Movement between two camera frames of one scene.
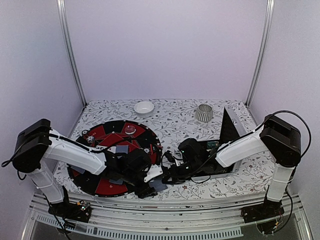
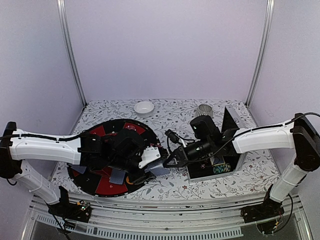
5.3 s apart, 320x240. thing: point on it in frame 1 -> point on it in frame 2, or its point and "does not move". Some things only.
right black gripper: [176, 177] -> [182, 156]
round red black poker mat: [113, 135] does not move
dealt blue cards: [158, 185] -> [158, 168]
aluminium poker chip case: [232, 128] does not move
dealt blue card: [80, 170] does not move
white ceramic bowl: [144, 109] does not move
